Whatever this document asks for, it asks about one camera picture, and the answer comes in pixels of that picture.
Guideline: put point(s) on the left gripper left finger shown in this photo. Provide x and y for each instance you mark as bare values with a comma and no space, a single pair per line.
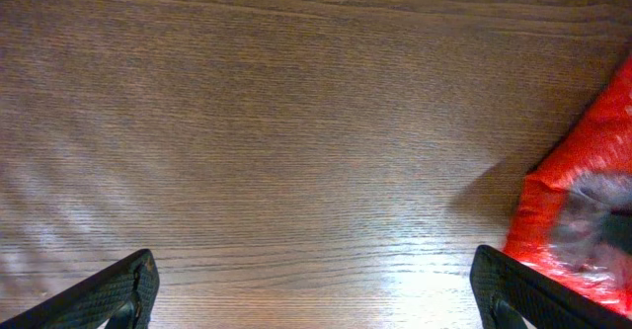
120,296

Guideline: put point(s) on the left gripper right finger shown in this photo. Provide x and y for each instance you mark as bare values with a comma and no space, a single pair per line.
510,295

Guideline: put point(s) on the red candy bag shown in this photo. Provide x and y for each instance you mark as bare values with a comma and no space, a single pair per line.
573,219

